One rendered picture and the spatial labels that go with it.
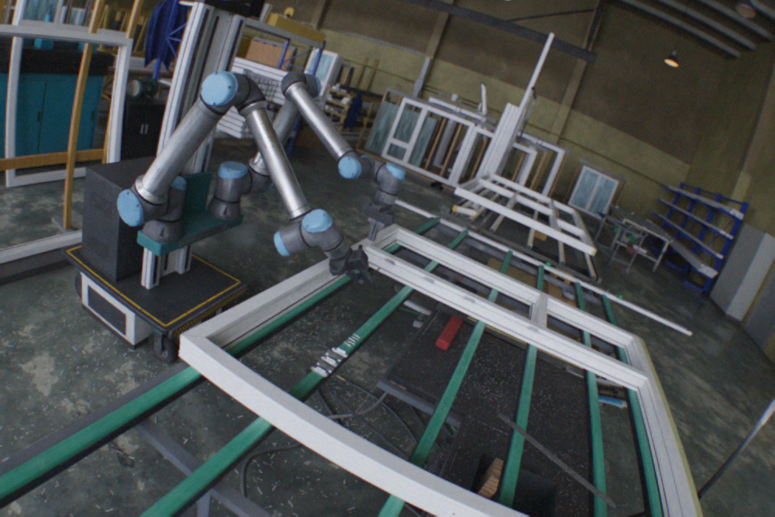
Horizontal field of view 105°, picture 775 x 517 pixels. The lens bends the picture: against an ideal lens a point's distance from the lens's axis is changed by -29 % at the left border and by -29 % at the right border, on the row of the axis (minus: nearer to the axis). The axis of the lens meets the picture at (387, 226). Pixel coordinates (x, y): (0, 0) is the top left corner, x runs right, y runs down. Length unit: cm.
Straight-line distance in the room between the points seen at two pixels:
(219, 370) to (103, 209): 143
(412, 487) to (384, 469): 7
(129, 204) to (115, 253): 59
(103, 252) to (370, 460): 182
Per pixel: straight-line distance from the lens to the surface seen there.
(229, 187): 222
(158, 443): 98
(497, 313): 179
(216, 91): 145
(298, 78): 203
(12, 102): 422
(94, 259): 247
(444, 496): 92
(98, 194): 230
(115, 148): 322
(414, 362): 185
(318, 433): 93
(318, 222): 134
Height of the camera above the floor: 161
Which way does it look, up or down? 18 degrees down
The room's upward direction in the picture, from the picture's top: 20 degrees clockwise
